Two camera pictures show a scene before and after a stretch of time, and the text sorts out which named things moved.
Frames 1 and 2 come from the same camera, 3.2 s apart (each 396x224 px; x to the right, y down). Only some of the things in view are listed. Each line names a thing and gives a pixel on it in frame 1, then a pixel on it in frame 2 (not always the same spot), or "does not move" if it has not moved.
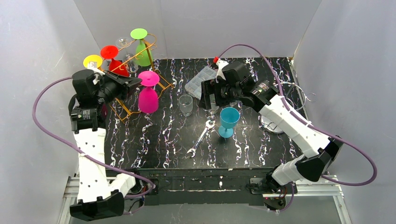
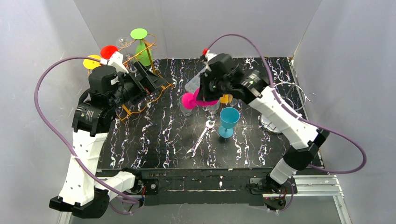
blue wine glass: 229,117 does not move
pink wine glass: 148,97 to 189,100
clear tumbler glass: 186,104 does not move
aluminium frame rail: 323,187 does not move
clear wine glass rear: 130,59 does not move
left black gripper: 120,85 to 141,80
